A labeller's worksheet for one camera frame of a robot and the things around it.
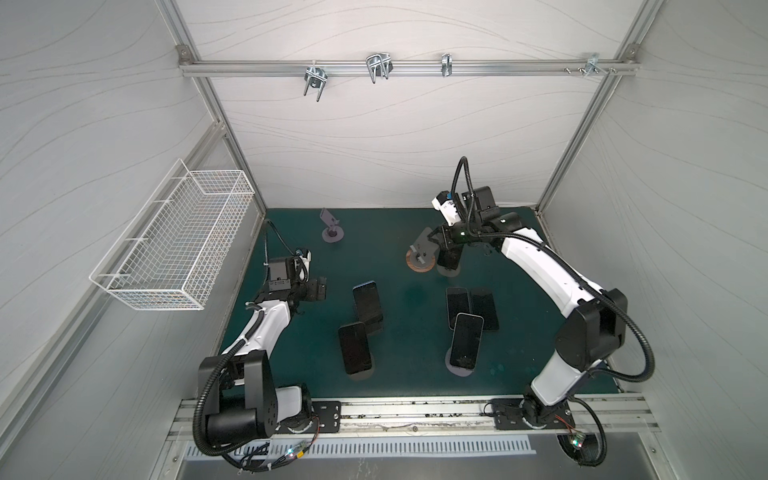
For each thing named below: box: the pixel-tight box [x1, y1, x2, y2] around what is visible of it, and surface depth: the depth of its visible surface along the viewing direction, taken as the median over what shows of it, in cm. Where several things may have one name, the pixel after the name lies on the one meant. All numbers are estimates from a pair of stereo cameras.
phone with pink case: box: [446, 287, 471, 330], surface depth 95 cm
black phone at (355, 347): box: [338, 322, 372, 375], surface depth 76 cm
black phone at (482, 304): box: [470, 287, 500, 330], surface depth 95 cm
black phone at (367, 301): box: [352, 281, 382, 321], surface depth 82 cm
